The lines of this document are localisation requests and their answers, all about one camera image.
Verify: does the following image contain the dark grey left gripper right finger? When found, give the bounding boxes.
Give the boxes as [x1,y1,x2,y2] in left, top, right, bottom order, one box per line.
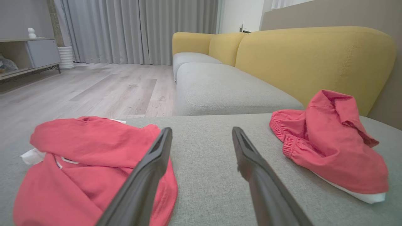
[232,127,314,226]

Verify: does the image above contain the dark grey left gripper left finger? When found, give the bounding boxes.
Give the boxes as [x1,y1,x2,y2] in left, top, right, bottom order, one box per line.
[96,127,173,226]

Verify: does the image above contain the red basketball jersey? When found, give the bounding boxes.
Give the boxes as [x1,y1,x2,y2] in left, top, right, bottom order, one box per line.
[13,116,178,226]

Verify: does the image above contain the red white-striped shorts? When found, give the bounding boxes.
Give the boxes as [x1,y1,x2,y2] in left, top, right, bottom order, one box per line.
[269,90,389,204]

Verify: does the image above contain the yellow and grey sofa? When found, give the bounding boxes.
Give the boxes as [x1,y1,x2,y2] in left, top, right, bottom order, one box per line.
[0,113,402,226]

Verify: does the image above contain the grey sofa seat cushion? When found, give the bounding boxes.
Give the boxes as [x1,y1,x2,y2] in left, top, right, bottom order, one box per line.
[176,62,304,116]
[172,52,223,82]

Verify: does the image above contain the yellow sofa backrest cushion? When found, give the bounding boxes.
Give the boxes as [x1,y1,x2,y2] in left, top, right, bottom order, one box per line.
[209,32,247,67]
[235,26,397,116]
[172,32,215,57]

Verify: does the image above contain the white ribbed vase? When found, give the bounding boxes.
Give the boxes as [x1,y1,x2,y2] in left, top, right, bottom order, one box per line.
[58,46,75,70]

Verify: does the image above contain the grey pleated curtain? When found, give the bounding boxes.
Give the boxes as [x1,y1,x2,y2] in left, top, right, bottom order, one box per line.
[53,0,219,65]

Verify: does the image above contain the low grey wood cabinet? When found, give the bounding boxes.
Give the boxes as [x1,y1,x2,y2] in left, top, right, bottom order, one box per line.
[0,38,61,83]

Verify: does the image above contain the grey plush toy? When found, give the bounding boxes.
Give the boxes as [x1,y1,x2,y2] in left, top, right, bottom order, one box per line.
[0,54,19,75]

